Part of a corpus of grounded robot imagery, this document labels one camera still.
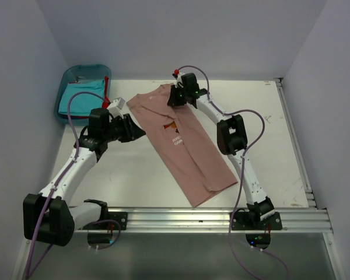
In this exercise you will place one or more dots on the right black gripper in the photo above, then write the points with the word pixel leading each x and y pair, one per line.
pixel 172 101

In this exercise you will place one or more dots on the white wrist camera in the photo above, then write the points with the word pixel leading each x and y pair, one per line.
pixel 116 106
pixel 177 74

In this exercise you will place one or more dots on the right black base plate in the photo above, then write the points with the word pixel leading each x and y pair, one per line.
pixel 242 219

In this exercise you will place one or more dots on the turquoise folded t shirt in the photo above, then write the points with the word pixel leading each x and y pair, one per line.
pixel 78 97

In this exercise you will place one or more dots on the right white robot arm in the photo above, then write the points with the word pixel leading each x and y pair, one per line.
pixel 231 140

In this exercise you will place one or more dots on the aluminium rail frame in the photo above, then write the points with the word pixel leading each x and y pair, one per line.
pixel 216 220

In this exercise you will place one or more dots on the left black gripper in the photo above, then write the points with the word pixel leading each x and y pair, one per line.
pixel 132 131

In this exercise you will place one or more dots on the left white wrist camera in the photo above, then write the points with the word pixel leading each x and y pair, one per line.
pixel 116 106

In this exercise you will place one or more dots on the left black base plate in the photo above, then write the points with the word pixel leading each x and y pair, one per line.
pixel 120 217

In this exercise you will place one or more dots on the teal plastic bin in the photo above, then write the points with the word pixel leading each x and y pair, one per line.
pixel 82 89

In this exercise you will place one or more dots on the pink t shirt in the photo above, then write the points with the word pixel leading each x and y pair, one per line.
pixel 183 145

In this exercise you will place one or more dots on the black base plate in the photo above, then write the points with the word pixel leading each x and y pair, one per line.
pixel 242 219
pixel 120 217

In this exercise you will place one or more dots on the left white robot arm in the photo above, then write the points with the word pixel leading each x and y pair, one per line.
pixel 47 216

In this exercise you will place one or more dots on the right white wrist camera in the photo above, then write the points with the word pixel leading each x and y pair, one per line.
pixel 177 74

